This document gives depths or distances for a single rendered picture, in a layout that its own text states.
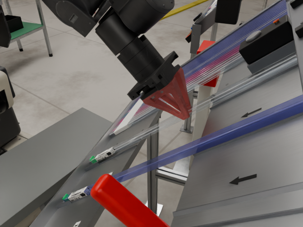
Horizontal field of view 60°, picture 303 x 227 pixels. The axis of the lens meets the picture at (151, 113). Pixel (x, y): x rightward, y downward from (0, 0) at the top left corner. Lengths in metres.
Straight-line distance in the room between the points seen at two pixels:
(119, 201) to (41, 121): 2.00
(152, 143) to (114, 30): 0.73
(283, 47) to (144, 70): 0.20
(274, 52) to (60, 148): 0.73
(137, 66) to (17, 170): 0.61
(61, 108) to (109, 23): 1.86
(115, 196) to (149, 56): 0.29
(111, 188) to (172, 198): 1.35
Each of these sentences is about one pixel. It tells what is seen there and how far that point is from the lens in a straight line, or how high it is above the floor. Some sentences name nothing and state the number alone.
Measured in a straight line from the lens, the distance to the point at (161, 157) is 0.38.
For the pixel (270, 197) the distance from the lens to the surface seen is 0.23.
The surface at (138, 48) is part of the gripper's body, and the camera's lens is 0.41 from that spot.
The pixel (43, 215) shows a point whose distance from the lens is 0.61.
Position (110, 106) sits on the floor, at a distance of 2.16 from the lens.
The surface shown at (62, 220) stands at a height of 0.77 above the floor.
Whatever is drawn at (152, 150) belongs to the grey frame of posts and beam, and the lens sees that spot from 1.10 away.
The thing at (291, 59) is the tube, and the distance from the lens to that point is 0.39.
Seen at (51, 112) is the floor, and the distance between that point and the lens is 2.22.
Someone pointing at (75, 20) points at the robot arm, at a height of 1.10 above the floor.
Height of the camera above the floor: 1.21
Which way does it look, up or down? 36 degrees down
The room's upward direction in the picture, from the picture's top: straight up
